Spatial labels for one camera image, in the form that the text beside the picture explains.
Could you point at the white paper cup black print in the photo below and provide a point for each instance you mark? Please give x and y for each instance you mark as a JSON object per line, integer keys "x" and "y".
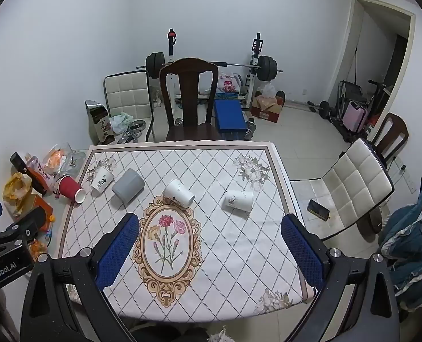
{"x": 102, "y": 181}

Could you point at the cardboard box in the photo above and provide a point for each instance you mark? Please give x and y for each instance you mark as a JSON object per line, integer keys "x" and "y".
{"x": 268, "y": 112}

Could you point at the yellow plastic bag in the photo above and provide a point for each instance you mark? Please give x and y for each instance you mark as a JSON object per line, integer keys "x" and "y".
{"x": 15, "y": 188}

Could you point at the small barbell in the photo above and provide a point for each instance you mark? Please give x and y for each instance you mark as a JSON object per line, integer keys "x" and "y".
{"x": 323, "y": 108}

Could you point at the red and white plastic bag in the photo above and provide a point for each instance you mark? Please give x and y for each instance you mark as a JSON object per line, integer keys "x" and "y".
{"x": 228, "y": 84}

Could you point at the black rectangular box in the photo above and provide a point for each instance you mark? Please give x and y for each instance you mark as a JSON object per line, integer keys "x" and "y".
{"x": 18, "y": 162}

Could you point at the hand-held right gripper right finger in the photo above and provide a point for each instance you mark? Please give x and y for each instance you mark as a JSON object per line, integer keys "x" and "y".
{"x": 302, "y": 253}

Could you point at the black folding cart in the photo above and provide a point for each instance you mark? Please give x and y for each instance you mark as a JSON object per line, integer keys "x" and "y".
{"x": 346, "y": 92}

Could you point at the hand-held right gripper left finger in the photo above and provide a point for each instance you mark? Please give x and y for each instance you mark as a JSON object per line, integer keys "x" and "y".
{"x": 120, "y": 249}

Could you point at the red printed packet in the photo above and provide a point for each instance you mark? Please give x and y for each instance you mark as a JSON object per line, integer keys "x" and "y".
{"x": 40, "y": 172}

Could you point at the clear plastic bag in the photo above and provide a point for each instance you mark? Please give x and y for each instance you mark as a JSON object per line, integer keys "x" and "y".
{"x": 73, "y": 160}

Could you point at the white power strip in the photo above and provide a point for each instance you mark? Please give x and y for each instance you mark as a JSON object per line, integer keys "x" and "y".
{"x": 405, "y": 178}

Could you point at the floral printed tablecloth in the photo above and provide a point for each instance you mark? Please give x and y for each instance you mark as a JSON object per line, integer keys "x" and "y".
{"x": 232, "y": 256}

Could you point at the orange box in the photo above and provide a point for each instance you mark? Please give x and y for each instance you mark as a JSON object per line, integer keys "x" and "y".
{"x": 40, "y": 205}

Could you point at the white cup floral print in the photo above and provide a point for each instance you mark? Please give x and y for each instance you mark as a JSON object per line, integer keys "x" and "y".
{"x": 237, "y": 201}

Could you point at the black smartphone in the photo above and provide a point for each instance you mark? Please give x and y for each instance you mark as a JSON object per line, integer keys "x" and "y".
{"x": 318, "y": 209}

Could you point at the red paper cup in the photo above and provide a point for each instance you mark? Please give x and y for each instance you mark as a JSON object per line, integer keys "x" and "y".
{"x": 68, "y": 187}

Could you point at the white padded chair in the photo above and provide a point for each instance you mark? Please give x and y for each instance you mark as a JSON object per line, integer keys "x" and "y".
{"x": 125, "y": 92}
{"x": 357, "y": 181}

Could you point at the white squat rack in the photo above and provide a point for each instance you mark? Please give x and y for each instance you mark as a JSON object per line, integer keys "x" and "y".
{"x": 253, "y": 78}

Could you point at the pink suitcase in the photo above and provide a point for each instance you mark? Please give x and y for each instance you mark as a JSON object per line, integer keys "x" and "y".
{"x": 353, "y": 115}

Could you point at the metal bowl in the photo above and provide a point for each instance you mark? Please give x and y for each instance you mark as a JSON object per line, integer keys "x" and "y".
{"x": 138, "y": 125}

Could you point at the dark wooden chair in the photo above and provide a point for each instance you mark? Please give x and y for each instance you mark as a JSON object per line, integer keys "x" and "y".
{"x": 189, "y": 78}
{"x": 398, "y": 131}

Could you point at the dumbbell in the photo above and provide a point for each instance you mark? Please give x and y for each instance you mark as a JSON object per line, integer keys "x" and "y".
{"x": 251, "y": 128}

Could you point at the pale green plastic bag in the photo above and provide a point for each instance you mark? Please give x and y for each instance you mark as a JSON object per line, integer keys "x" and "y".
{"x": 120, "y": 121}

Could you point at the brown paper bag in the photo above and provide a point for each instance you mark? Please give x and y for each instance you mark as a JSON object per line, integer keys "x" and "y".
{"x": 100, "y": 124}

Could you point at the grey cup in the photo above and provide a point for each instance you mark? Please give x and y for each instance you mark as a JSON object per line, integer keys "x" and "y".
{"x": 127, "y": 187}

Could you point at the blue clothes pile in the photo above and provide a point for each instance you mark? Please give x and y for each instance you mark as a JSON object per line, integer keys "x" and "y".
{"x": 414, "y": 228}

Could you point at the black barbell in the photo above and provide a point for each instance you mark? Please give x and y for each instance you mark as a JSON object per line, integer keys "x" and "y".
{"x": 268, "y": 67}

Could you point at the orange snack bag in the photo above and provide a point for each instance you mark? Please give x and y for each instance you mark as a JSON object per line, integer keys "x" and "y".
{"x": 54, "y": 158}

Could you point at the white cup black mark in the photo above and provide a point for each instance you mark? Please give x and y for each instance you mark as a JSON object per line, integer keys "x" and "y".
{"x": 177, "y": 192}

